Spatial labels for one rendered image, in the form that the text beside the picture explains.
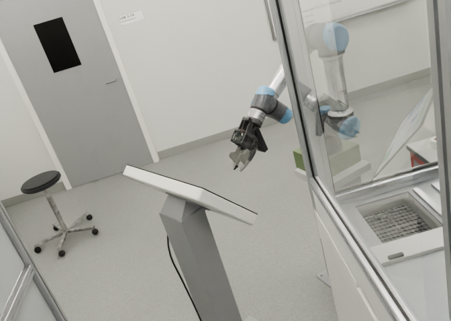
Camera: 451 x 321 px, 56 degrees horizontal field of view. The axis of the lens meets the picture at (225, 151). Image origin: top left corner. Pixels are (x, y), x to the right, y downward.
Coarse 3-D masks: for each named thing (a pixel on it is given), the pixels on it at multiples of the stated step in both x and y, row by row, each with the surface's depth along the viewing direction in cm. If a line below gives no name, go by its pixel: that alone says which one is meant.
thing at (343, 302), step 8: (328, 256) 158; (328, 264) 164; (328, 272) 170; (336, 272) 150; (336, 280) 156; (336, 288) 161; (344, 288) 143; (336, 296) 167; (344, 296) 148; (336, 304) 174; (344, 304) 153; (352, 304) 137; (344, 312) 159; (352, 312) 141; (344, 320) 164; (352, 320) 146; (360, 320) 131
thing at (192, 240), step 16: (176, 224) 164; (192, 224) 164; (208, 224) 170; (176, 240) 172; (192, 240) 165; (208, 240) 171; (176, 256) 180; (192, 256) 167; (208, 256) 172; (192, 272) 175; (208, 272) 173; (224, 272) 179; (192, 288) 184; (208, 288) 174; (224, 288) 181; (208, 304) 179; (224, 304) 182; (208, 320) 188; (224, 320) 183; (240, 320) 190; (256, 320) 237
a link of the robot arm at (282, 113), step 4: (280, 104) 176; (276, 108) 175; (280, 108) 176; (284, 108) 177; (288, 108) 179; (272, 112) 175; (276, 112) 176; (280, 112) 176; (284, 112) 177; (288, 112) 178; (292, 112) 180; (268, 116) 182; (272, 116) 178; (276, 116) 177; (280, 116) 177; (284, 116) 178; (288, 116) 179; (280, 120) 179; (284, 120) 179; (288, 120) 180
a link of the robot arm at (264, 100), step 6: (258, 90) 173; (264, 90) 172; (270, 90) 172; (258, 96) 172; (264, 96) 171; (270, 96) 172; (252, 102) 173; (258, 102) 171; (264, 102) 171; (270, 102) 173; (276, 102) 174; (258, 108) 170; (264, 108) 171; (270, 108) 174
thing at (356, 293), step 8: (320, 224) 154; (320, 232) 160; (328, 232) 145; (328, 240) 147; (328, 248) 152; (336, 248) 136; (336, 256) 140; (336, 264) 144; (344, 264) 130; (344, 272) 134; (344, 280) 138; (352, 280) 125; (352, 288) 128; (352, 296) 132; (360, 296) 120; (360, 304) 123; (368, 304) 116; (360, 312) 127; (368, 312) 115; (368, 320) 118; (376, 320) 110
